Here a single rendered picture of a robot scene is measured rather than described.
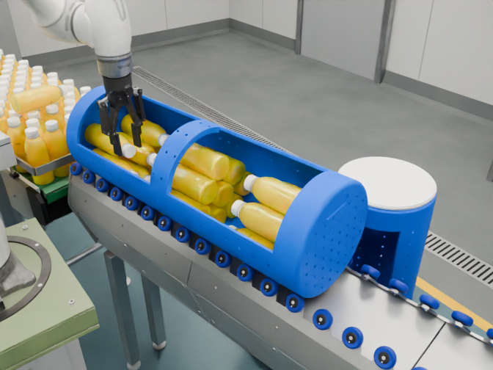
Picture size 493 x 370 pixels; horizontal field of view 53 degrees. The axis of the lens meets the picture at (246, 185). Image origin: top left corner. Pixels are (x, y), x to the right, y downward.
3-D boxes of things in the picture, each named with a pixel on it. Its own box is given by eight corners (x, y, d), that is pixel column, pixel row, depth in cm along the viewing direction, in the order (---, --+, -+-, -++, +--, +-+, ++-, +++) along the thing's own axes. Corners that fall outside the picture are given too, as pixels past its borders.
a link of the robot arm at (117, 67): (138, 51, 128) (141, 73, 131) (117, 44, 133) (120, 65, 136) (108, 59, 122) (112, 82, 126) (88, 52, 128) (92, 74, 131)
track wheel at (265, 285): (278, 282, 113) (282, 283, 115) (263, 273, 116) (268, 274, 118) (270, 300, 114) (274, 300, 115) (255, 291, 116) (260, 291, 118)
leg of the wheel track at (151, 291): (158, 352, 217) (141, 241, 184) (150, 346, 220) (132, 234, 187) (169, 345, 221) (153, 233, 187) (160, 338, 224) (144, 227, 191)
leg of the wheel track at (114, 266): (133, 373, 208) (110, 259, 175) (124, 365, 212) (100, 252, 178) (144, 364, 212) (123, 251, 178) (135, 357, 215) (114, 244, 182)
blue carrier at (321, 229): (296, 323, 109) (296, 225, 93) (78, 184, 159) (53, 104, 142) (364, 252, 126) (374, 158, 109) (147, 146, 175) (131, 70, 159)
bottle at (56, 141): (68, 178, 170) (57, 131, 160) (49, 177, 170) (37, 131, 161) (76, 167, 175) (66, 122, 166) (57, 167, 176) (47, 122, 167)
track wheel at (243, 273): (254, 267, 118) (258, 268, 119) (240, 259, 120) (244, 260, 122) (246, 285, 118) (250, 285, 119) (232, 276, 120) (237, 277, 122)
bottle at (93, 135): (91, 118, 152) (125, 135, 142) (106, 128, 158) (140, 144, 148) (79, 137, 151) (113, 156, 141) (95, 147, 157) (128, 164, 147)
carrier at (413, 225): (323, 338, 204) (307, 396, 182) (345, 153, 158) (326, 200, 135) (394, 358, 196) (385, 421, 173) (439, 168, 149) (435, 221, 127)
